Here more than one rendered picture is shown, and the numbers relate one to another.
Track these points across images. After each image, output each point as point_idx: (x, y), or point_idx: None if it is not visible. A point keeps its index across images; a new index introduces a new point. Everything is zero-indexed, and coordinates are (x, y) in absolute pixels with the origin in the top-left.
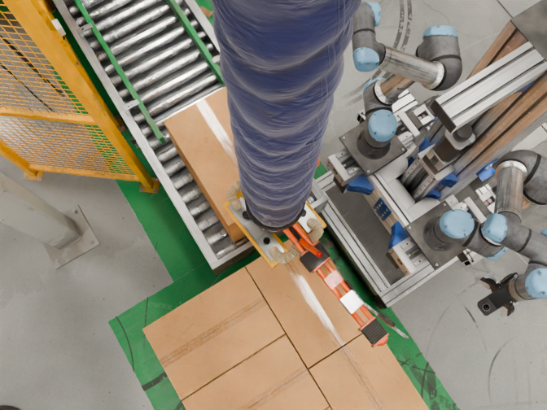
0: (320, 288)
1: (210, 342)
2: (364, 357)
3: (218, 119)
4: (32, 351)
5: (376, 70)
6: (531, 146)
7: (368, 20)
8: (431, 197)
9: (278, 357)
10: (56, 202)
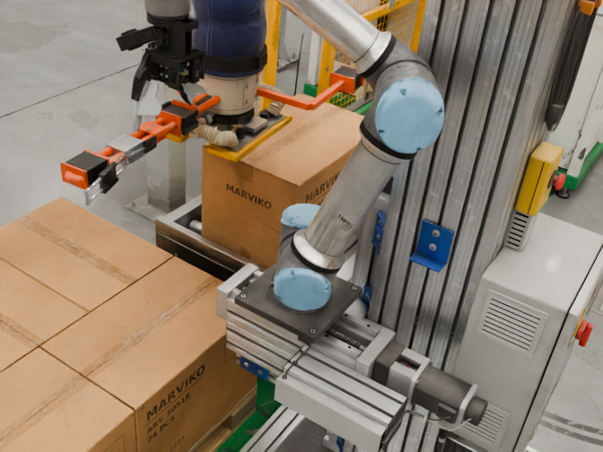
0: (173, 332)
1: (56, 247)
2: (74, 409)
3: (329, 120)
4: (25, 212)
5: (591, 426)
6: (520, 289)
7: None
8: (364, 303)
9: (50, 312)
10: (200, 191)
